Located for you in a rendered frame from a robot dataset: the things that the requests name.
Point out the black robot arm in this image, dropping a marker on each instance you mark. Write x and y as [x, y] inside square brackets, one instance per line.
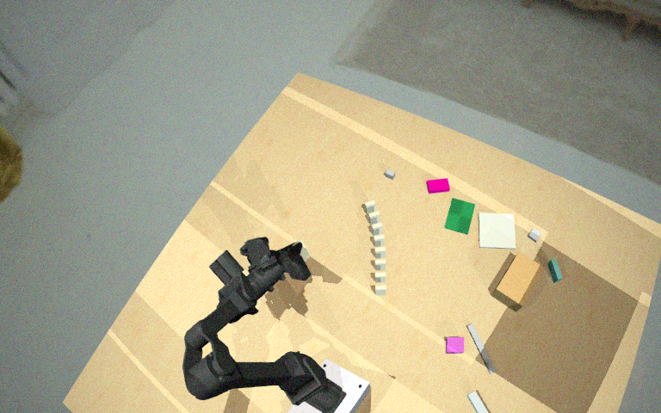
[298, 375]

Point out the white flat square panel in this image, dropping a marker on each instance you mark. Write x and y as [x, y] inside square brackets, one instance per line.
[497, 231]

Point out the magenta rectangular block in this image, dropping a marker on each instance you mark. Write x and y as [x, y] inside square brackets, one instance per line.
[436, 186]

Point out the pink square block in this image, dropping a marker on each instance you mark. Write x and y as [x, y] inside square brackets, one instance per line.
[454, 345]

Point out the light blue rectangular block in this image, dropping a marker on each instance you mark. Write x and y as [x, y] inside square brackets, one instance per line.
[554, 270]

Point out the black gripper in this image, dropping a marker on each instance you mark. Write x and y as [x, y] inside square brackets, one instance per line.
[288, 261]

